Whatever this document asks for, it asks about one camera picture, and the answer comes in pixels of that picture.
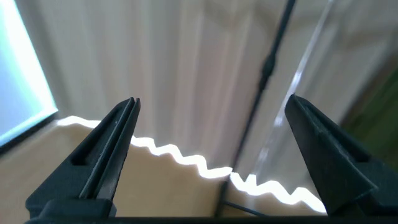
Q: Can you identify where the green sleeveless shirt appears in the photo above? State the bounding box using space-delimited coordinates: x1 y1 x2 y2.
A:
340 67 398 170

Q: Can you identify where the beige curtain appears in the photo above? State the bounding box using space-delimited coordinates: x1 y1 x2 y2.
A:
15 0 398 200

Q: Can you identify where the window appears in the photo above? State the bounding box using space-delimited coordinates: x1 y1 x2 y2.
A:
0 0 59 156

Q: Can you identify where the black clothes rack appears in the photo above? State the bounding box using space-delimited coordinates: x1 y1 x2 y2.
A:
214 0 298 218

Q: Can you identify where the pink clothes hanger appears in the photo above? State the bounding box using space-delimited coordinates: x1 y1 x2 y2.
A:
254 0 336 187

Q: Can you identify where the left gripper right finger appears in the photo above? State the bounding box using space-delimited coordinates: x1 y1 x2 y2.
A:
284 93 398 216

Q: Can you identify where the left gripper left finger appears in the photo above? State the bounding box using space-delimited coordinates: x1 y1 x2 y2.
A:
25 96 142 219

